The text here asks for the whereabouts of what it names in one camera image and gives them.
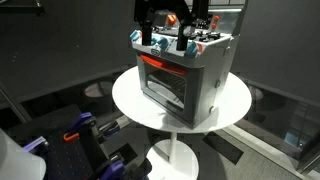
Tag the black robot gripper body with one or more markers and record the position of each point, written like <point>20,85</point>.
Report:
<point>196,8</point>

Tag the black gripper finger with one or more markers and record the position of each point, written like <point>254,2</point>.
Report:
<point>182,39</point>
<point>147,33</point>

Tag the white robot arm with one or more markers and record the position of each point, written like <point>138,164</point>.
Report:
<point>18,163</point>

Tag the small red stove button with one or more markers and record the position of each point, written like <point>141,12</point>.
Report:
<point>216,18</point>
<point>213,25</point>

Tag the blue stove knob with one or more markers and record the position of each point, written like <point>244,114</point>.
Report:
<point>164,43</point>
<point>192,49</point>

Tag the red timer knob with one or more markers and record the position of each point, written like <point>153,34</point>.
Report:
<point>171,19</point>

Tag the grey toy kitchen stove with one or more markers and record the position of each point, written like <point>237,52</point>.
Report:
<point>200,83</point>

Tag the purple black clamp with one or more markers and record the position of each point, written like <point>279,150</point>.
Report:
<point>113,169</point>

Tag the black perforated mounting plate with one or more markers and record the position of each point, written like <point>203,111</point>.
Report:
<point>65,160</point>

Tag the white round pedestal table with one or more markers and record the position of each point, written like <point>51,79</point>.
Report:
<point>230,103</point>

